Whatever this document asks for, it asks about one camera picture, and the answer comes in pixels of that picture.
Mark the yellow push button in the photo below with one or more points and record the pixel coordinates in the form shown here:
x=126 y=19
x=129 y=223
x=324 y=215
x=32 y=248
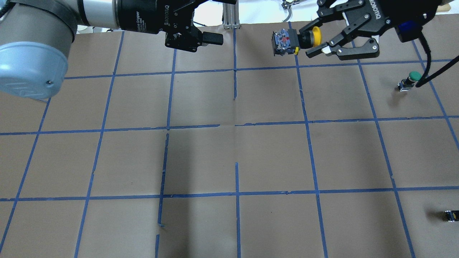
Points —
x=288 y=41

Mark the green push button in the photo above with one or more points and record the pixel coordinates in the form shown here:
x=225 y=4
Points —
x=406 y=84

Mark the aluminium frame post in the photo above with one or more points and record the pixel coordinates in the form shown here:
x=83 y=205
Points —
x=230 y=16

